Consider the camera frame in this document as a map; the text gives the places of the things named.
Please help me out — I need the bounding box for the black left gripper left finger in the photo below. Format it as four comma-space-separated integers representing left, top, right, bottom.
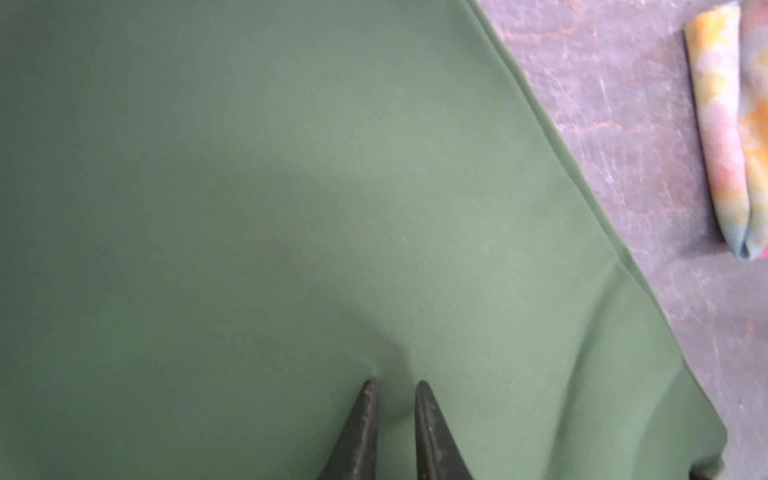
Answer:
318, 379, 379, 480

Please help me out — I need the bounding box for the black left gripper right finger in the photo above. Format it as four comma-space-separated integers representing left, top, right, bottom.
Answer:
414, 381, 473, 480

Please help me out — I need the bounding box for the dark green skirt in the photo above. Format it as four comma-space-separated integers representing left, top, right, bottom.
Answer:
1, 1, 727, 479

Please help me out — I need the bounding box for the pastel floral skirt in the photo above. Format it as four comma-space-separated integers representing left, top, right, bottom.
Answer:
684, 1, 767, 261

